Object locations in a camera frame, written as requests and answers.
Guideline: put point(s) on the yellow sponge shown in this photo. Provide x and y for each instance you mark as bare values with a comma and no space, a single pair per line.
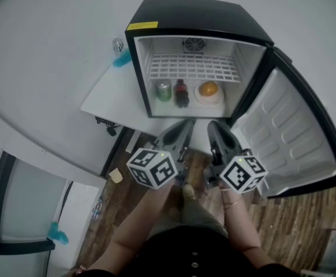
116,175

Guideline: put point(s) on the black framed window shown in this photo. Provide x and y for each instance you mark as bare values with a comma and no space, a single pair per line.
29,200

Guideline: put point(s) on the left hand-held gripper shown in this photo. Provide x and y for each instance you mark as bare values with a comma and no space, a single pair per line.
150,169

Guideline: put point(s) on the black mini fridge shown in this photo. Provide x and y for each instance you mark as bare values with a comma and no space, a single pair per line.
197,13

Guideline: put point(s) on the white wire fridge shelf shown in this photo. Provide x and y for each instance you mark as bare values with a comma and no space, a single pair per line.
194,80

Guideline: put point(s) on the black power adapter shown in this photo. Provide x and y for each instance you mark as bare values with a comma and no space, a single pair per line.
111,131

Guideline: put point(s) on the clear bottle with blue label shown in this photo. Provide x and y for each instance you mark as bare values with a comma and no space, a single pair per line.
97,209

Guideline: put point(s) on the white desk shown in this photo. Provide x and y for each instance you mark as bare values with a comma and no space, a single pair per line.
110,102

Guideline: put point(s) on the red drink can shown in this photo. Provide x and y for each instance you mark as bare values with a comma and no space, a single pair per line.
80,270

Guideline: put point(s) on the person's black clothing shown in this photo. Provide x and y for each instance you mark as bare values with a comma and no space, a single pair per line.
191,250

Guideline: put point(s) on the dark soda bottle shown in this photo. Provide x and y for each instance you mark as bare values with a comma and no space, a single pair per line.
181,95

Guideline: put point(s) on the green drink can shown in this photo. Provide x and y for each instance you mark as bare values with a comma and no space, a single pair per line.
164,92

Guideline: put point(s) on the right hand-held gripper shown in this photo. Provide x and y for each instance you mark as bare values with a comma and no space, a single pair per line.
243,175

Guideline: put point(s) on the person's leg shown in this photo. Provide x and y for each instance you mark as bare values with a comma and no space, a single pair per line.
197,218

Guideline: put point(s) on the person's right forearm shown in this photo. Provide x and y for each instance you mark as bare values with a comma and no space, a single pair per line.
240,229

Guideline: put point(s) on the person's left forearm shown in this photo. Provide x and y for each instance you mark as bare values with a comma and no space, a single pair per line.
139,224

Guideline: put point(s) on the black power strip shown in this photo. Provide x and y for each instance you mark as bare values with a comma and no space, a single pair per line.
104,121

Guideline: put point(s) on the clear cup with teal item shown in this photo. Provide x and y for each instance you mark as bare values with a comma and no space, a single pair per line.
121,59

